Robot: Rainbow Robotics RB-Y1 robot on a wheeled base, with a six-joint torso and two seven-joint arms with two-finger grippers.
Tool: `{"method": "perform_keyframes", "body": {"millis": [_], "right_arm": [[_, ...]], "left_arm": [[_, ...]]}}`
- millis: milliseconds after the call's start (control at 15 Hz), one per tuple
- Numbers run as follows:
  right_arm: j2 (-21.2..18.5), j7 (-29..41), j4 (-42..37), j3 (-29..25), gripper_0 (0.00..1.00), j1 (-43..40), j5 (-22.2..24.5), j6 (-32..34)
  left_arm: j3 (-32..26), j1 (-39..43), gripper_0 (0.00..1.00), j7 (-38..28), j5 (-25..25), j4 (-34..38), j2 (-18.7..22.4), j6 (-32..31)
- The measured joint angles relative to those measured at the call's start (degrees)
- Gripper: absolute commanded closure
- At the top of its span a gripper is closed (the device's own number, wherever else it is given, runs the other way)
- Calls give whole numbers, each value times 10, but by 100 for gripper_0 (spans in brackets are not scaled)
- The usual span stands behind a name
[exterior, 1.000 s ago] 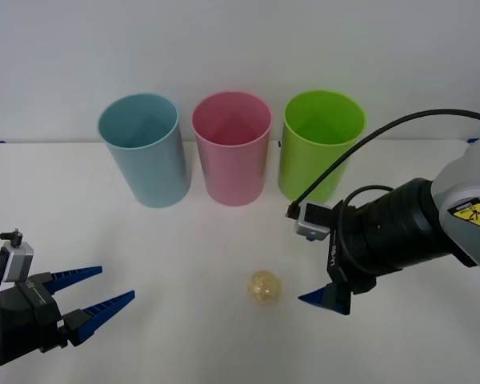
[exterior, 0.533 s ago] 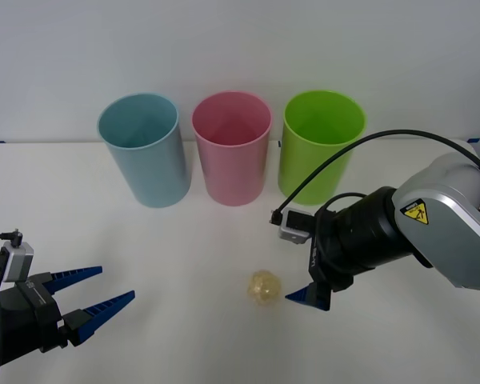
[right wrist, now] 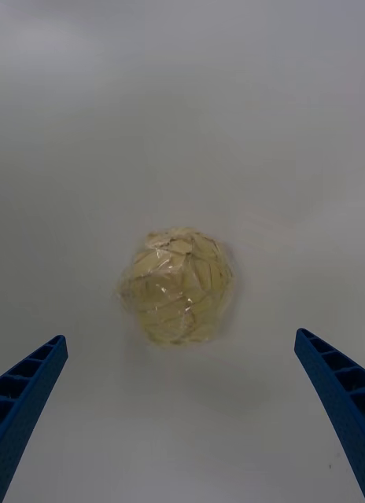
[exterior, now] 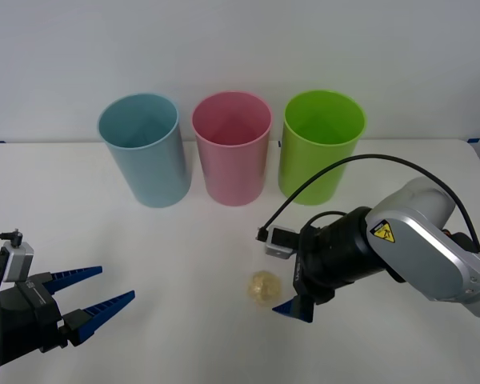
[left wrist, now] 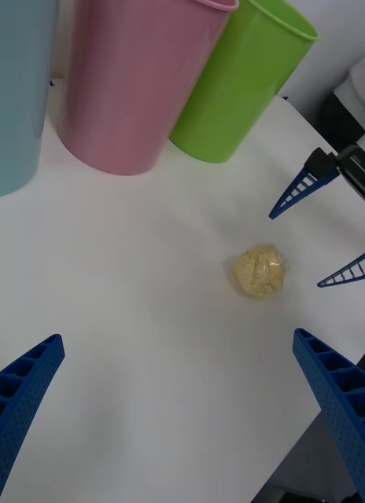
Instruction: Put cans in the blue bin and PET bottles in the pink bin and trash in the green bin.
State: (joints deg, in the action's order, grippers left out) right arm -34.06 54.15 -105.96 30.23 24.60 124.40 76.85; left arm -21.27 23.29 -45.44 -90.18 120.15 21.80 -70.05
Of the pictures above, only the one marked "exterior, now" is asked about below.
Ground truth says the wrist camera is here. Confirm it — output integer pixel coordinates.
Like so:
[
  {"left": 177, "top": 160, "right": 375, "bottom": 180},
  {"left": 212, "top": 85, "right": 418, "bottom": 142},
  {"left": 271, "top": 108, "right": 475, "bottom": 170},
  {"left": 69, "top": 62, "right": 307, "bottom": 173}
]
[
  {"left": 0, "top": 242, "right": 36, "bottom": 283},
  {"left": 263, "top": 226, "right": 299, "bottom": 260}
]

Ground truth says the black left camera cable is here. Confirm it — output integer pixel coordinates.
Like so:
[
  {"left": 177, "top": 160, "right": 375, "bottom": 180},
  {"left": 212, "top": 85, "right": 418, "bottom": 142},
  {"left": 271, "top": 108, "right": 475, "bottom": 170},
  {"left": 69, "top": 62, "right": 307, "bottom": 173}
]
[{"left": 0, "top": 227, "right": 24, "bottom": 384}]

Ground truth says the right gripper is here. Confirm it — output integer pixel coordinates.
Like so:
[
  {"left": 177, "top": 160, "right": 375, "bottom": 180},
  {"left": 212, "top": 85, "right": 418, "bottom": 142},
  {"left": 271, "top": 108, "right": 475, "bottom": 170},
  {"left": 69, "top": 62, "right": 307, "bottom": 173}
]
[{"left": 271, "top": 223, "right": 337, "bottom": 324}]

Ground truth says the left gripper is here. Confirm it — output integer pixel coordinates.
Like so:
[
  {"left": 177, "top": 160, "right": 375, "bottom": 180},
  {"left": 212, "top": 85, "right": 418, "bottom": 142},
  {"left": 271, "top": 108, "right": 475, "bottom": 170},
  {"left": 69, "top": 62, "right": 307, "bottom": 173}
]
[{"left": 0, "top": 265, "right": 137, "bottom": 363}]

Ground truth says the yellowish paper ball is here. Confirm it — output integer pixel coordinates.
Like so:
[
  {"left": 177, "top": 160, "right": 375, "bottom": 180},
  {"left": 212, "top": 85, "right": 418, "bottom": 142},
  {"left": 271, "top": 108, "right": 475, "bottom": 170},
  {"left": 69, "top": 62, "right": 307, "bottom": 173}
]
[{"left": 246, "top": 270, "right": 283, "bottom": 308}]

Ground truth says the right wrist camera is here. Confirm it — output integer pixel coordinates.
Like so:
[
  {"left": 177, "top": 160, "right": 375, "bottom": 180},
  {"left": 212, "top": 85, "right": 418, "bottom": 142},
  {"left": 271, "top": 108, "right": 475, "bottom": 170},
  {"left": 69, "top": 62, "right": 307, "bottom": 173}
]
[{"left": 263, "top": 226, "right": 299, "bottom": 260}]

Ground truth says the pink plastic bin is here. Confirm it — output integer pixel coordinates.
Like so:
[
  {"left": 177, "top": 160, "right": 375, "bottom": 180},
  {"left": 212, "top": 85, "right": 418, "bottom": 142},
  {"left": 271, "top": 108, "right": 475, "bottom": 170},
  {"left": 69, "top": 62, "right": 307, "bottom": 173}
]
[{"left": 190, "top": 90, "right": 274, "bottom": 207}]

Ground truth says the pale blue plastic bin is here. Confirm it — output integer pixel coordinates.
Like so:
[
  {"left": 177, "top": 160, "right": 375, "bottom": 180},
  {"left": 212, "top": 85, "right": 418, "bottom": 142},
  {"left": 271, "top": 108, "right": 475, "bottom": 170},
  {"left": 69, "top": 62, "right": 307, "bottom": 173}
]
[{"left": 97, "top": 92, "right": 192, "bottom": 208}]

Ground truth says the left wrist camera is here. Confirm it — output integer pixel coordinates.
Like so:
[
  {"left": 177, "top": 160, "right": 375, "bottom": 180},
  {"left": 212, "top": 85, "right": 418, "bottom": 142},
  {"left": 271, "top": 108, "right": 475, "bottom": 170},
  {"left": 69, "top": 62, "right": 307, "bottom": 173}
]
[{"left": 0, "top": 242, "right": 36, "bottom": 283}]

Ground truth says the green plastic bin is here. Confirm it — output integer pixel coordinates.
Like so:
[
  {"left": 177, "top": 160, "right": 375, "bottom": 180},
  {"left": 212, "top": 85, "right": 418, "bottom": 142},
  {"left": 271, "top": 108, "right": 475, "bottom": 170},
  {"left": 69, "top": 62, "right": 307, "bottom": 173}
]
[{"left": 278, "top": 90, "right": 368, "bottom": 206}]

